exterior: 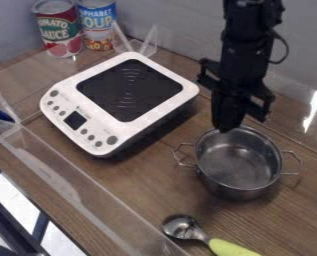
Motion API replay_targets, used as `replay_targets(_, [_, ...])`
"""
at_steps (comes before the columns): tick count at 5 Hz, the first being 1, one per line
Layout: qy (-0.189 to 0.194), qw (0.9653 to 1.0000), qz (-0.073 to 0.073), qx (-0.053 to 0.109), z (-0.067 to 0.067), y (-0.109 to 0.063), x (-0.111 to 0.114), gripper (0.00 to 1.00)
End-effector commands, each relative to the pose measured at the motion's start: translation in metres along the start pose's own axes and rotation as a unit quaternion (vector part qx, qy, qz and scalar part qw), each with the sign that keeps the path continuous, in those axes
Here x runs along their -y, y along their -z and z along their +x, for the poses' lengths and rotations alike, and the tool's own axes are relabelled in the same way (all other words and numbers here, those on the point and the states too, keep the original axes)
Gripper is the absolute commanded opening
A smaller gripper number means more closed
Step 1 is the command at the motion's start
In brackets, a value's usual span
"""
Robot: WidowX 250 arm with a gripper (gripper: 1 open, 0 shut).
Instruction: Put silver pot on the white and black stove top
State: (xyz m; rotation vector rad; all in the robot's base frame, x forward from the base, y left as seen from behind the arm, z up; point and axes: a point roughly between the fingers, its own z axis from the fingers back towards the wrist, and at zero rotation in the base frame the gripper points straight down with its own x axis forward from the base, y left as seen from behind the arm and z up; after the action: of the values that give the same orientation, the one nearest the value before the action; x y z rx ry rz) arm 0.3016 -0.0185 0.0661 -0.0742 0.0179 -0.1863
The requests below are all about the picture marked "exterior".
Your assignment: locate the alphabet soup can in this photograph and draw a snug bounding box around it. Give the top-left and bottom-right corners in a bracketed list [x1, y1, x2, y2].
[77, 0, 117, 51]

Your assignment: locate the clear acrylic barrier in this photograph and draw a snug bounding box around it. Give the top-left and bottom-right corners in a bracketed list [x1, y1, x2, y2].
[0, 19, 317, 256]

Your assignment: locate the tomato sauce can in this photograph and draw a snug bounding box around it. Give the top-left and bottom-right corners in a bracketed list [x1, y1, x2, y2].
[32, 0, 82, 58]

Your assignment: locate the white and black stove top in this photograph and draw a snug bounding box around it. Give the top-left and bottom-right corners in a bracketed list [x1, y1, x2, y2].
[40, 52, 200, 158]

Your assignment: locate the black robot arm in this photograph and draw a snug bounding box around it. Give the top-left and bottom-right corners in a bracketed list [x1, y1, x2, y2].
[199, 0, 289, 133]

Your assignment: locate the silver metal pot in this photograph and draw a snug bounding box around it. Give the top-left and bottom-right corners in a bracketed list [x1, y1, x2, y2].
[172, 126, 303, 201]

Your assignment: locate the spoon with green handle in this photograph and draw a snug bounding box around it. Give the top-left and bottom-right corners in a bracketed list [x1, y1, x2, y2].
[162, 214, 263, 256]

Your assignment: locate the blue chair frame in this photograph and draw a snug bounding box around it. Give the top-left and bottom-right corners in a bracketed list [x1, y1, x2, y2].
[0, 103, 53, 256]

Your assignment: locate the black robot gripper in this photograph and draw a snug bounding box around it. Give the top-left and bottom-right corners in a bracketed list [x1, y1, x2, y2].
[199, 40, 276, 133]

